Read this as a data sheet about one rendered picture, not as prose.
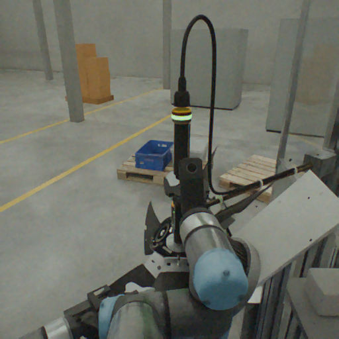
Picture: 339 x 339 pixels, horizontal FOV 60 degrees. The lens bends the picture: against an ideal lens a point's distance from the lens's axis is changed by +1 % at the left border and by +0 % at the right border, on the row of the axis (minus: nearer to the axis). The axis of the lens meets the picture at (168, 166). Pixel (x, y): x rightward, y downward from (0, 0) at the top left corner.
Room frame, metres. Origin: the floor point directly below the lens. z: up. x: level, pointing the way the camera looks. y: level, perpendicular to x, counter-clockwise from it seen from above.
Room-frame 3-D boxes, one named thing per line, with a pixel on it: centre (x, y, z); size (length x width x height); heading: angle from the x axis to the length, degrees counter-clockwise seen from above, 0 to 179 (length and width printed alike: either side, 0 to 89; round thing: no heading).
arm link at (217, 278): (0.35, -0.07, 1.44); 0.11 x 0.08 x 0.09; 8
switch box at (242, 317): (0.84, -0.37, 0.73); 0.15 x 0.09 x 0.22; 88
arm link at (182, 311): (0.35, -0.05, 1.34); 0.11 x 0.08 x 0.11; 98
